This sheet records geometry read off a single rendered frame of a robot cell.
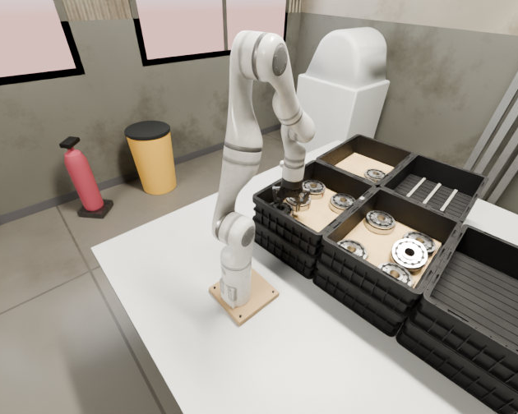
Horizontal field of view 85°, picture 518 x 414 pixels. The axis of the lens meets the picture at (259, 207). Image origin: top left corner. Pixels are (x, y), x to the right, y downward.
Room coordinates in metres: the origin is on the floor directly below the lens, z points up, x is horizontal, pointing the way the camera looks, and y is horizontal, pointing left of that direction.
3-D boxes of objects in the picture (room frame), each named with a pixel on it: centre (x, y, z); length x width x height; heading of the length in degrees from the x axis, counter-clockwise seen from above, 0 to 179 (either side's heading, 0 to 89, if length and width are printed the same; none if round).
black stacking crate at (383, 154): (1.17, -0.48, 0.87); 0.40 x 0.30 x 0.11; 138
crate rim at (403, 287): (0.68, -0.43, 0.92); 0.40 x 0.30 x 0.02; 138
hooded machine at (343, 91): (2.82, -0.73, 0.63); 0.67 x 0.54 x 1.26; 42
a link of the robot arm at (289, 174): (0.86, -0.11, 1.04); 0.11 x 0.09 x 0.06; 177
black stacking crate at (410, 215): (0.68, -0.43, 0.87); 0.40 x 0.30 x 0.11; 138
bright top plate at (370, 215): (0.81, -0.45, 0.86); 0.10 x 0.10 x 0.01
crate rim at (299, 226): (0.88, -0.21, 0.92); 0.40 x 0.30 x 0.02; 138
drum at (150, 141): (2.22, 0.94, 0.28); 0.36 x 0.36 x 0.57
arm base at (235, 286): (0.56, 0.06, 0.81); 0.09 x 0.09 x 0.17; 47
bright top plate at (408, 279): (0.55, -0.41, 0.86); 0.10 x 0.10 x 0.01
